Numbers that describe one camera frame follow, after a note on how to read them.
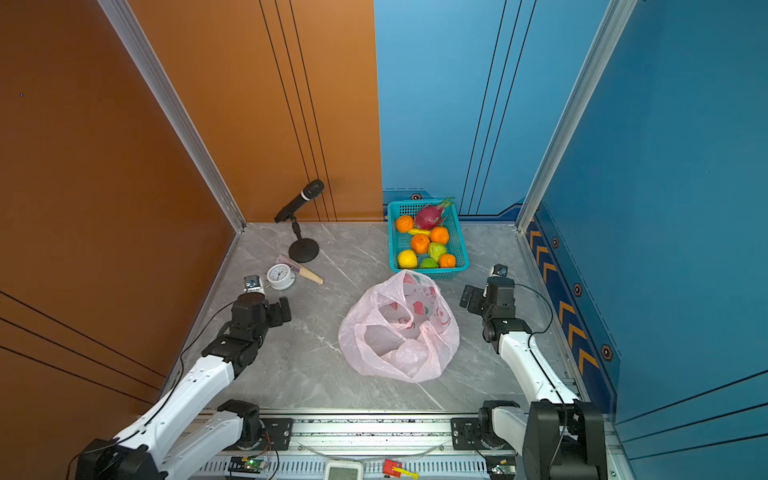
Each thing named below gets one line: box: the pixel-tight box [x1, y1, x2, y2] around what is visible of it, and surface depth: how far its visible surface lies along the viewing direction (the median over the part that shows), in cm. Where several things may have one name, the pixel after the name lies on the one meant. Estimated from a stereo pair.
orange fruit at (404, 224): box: [396, 215, 415, 233], surface depth 116 cm
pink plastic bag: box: [338, 269, 460, 383], surface depth 80 cm
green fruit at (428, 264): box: [420, 258, 439, 269], surface depth 102 cm
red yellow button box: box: [382, 459, 419, 480], surface depth 70 cm
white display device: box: [326, 460, 364, 480], surface depth 68 cm
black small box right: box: [486, 456, 517, 480], surface depth 72 cm
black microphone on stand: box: [274, 179, 325, 263], surface depth 104 cm
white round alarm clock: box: [266, 263, 296, 291], surface depth 102 cm
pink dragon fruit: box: [415, 197, 454, 230], surface depth 114 cm
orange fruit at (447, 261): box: [439, 254, 456, 268], surface depth 102 cm
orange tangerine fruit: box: [411, 234, 430, 255], surface depth 111 cm
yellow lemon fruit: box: [397, 249, 418, 269], surface depth 104 cm
